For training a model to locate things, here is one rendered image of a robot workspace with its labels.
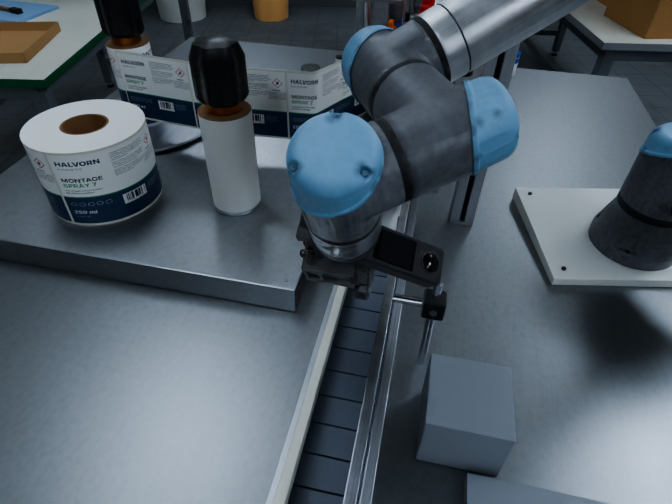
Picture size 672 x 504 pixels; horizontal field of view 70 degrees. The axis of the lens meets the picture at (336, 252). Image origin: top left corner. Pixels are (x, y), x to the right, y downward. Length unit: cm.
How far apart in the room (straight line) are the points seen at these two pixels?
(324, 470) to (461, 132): 39
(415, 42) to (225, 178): 46
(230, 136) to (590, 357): 65
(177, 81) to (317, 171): 77
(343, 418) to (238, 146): 46
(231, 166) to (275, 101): 23
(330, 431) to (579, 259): 56
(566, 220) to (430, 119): 67
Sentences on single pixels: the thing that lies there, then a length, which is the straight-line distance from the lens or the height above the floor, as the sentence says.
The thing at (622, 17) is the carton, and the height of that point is 81.
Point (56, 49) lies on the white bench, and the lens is 213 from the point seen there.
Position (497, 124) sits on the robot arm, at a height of 125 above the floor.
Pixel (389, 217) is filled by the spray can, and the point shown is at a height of 93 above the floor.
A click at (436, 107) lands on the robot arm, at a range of 41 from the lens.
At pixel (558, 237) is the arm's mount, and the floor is 85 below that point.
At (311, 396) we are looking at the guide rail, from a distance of 60.
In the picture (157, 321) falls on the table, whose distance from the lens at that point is 82.
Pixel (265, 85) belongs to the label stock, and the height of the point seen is 103.
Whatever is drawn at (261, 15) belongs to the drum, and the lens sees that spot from 515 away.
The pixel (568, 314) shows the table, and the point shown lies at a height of 83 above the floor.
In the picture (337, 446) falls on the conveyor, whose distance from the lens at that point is 60.
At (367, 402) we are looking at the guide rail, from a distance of 54.
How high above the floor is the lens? 142
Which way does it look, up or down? 42 degrees down
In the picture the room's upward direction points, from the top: 1 degrees clockwise
